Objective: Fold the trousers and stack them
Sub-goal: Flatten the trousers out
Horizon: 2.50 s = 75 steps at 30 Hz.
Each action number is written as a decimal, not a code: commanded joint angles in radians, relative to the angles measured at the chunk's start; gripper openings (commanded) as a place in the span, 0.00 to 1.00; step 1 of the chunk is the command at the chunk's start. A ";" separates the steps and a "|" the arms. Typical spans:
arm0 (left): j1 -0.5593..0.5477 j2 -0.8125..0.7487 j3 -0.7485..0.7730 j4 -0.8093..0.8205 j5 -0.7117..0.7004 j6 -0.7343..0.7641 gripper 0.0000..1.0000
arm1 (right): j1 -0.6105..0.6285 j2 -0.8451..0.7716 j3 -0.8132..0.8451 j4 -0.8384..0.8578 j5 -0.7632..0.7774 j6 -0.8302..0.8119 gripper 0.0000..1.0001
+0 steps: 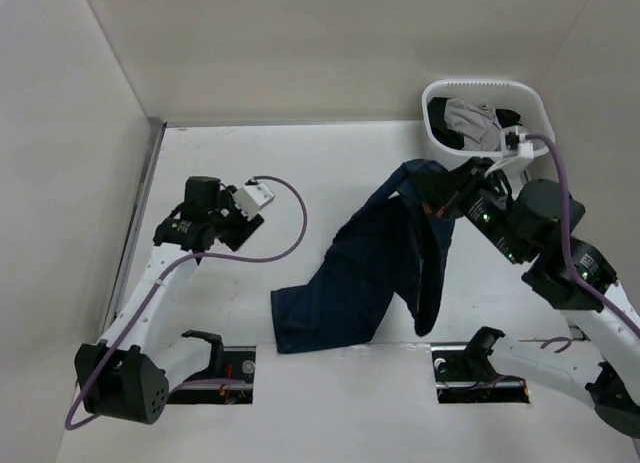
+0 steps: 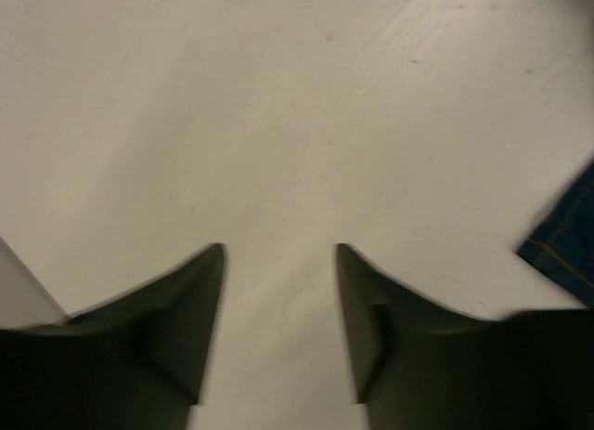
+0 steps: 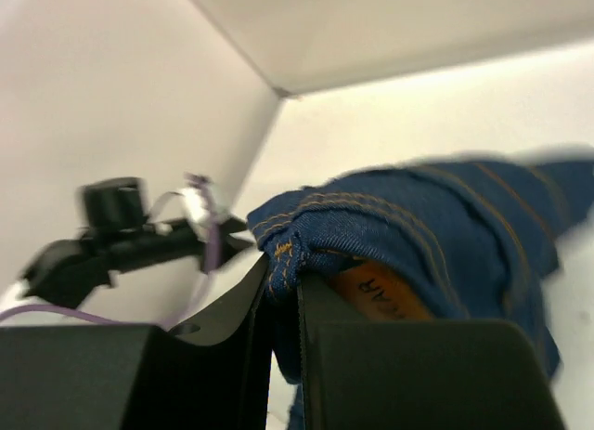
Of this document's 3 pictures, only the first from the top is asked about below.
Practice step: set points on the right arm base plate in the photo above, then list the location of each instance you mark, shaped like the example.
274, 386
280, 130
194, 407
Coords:
456, 382

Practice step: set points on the white plastic laundry basket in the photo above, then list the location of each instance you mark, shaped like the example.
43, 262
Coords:
498, 93

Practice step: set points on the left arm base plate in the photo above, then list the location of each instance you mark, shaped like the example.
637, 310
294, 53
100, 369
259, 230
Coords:
233, 384

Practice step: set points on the grey garment in basket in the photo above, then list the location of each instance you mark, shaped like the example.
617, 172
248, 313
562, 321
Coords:
478, 125

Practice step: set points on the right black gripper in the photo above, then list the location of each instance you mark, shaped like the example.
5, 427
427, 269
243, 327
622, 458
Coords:
445, 192

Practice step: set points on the black garment in basket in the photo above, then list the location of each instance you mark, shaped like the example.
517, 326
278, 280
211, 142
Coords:
453, 140

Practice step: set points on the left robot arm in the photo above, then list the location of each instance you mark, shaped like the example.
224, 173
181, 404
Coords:
124, 375

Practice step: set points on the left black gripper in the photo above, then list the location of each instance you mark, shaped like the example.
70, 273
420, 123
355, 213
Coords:
246, 224

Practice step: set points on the left aluminium table rail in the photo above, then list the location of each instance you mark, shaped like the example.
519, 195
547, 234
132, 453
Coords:
157, 131

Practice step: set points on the dark blue denim trousers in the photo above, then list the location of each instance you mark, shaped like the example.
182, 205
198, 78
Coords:
388, 248

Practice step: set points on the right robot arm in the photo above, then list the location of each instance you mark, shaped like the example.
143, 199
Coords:
534, 226

